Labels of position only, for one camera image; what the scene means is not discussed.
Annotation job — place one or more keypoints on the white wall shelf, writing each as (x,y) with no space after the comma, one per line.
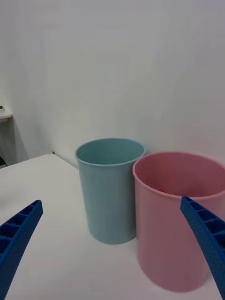
(4,115)

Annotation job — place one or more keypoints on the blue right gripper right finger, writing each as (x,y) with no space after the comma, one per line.
(207,239)

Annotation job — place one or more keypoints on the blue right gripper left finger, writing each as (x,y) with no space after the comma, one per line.
(16,239)

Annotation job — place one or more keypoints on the pale blue plastic bin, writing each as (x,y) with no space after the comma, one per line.
(107,199)

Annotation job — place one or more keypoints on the pink plastic bin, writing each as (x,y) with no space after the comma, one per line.
(164,234)

